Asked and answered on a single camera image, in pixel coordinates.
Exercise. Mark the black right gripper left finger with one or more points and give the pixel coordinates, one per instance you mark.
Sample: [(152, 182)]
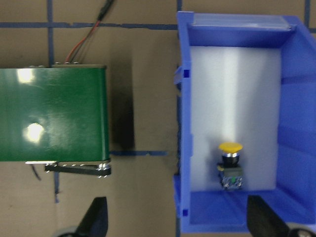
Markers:
[(95, 221)]

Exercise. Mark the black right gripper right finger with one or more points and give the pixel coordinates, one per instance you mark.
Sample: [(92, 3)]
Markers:
[(262, 221)]

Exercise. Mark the yellow push button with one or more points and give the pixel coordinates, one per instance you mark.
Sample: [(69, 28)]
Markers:
[(229, 170)]

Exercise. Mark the black timing belt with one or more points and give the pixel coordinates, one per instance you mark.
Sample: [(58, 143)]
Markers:
[(92, 170)]

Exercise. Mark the green conveyor belt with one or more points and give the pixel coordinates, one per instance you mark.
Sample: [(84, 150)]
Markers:
[(54, 114)]

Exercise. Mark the blue right bin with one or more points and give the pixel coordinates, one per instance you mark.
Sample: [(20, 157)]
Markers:
[(248, 79)]

